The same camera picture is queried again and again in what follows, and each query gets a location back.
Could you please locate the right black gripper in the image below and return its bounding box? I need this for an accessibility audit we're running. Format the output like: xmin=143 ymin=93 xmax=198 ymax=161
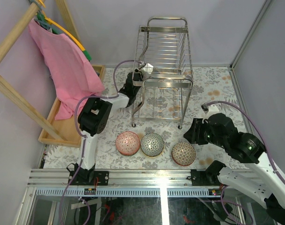
xmin=182 ymin=117 xmax=226 ymax=148

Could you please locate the blue patterned bowl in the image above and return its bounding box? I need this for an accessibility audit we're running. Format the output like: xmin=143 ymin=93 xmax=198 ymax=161
xmin=140 ymin=133 xmax=164 ymax=158

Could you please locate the red patterned bowl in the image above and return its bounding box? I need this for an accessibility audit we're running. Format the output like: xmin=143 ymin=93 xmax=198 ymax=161
xmin=116 ymin=131 xmax=140 ymax=156

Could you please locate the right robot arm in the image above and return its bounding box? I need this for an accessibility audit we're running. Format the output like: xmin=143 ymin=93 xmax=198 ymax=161
xmin=183 ymin=113 xmax=285 ymax=225

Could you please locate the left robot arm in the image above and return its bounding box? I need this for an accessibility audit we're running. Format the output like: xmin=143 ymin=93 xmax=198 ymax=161
xmin=68 ymin=69 xmax=143 ymax=187

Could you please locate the stainless steel dish rack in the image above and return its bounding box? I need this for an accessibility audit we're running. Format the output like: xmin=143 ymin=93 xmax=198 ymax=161
xmin=132 ymin=16 xmax=193 ymax=129

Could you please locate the brown patterned bowl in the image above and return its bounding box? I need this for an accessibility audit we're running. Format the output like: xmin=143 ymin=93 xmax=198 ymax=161
xmin=171 ymin=142 xmax=196 ymax=166

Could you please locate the pink cloth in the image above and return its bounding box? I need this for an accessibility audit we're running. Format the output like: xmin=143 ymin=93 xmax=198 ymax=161
xmin=28 ymin=20 xmax=105 ymax=120

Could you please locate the wooden tray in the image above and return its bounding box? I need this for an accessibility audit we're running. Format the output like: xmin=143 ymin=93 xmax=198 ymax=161
xmin=38 ymin=64 xmax=106 ymax=148

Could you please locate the yellow plastic hanger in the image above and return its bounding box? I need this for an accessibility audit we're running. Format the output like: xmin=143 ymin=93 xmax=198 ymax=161
xmin=41 ymin=0 xmax=86 ymax=53

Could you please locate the green plastic hanger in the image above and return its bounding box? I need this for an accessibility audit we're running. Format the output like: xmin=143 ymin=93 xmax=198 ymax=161
xmin=34 ymin=13 xmax=92 ymax=61

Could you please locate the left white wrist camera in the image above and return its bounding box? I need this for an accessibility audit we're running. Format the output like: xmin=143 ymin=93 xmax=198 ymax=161
xmin=139 ymin=62 xmax=154 ymax=76

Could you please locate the aluminium corner post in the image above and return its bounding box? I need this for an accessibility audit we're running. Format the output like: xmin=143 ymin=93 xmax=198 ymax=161
xmin=229 ymin=0 xmax=274 ymax=69

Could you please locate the aluminium rail frame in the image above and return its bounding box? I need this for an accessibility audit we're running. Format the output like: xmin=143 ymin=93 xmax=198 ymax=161
xmin=15 ymin=167 xmax=285 ymax=225

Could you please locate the wooden clothes rack frame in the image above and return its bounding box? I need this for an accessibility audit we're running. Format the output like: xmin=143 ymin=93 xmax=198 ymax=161
xmin=0 ymin=0 xmax=81 ymax=141

